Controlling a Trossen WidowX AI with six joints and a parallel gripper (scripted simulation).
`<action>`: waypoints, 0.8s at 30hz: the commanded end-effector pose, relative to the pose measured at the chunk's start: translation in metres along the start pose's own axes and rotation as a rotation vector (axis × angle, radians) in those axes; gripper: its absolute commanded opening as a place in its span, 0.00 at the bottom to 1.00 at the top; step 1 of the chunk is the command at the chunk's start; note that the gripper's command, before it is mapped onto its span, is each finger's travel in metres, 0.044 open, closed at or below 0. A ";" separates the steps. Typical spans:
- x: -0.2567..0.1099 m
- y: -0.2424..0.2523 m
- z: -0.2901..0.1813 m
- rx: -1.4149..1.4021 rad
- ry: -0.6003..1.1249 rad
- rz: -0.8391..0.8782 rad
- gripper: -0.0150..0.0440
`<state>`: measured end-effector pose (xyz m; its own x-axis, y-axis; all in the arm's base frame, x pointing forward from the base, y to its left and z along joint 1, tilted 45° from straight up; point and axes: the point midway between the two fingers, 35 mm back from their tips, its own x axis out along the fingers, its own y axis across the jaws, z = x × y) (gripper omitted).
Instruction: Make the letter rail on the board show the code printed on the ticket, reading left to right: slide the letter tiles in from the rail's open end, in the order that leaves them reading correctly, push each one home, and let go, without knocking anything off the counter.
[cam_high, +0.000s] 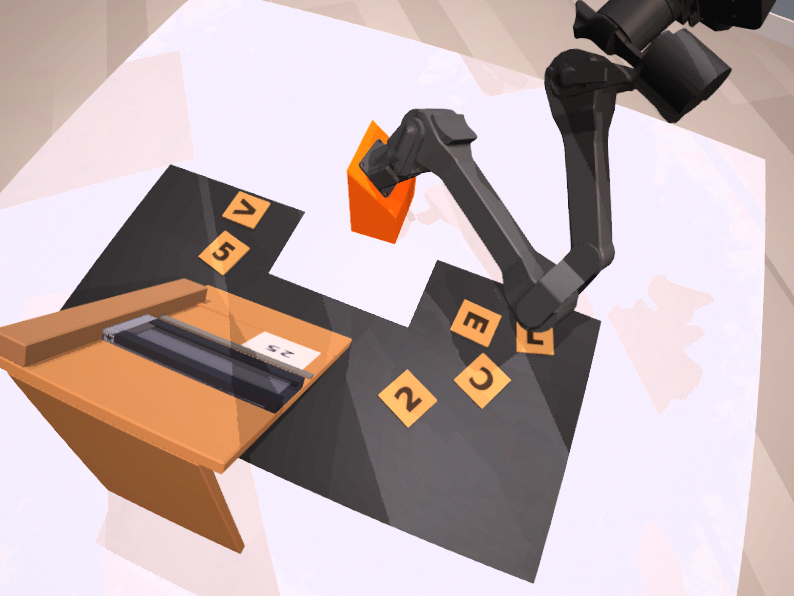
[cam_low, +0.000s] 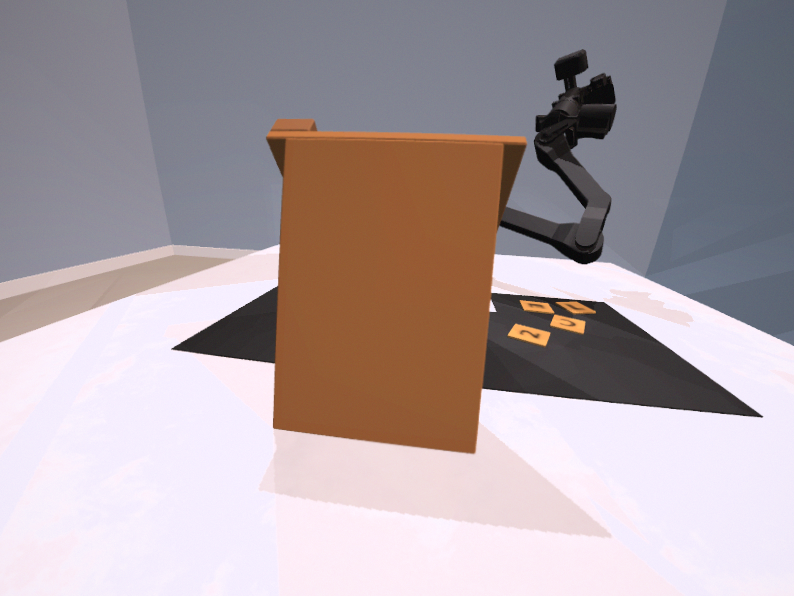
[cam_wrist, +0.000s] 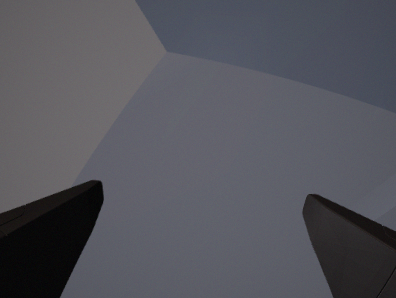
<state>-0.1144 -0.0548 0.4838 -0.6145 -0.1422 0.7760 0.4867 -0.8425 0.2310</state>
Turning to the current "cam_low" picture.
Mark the orange rectangular board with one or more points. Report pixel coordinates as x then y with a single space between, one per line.
386 253

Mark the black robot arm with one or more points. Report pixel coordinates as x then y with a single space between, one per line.
580 242

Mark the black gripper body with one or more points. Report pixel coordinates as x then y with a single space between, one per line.
567 68

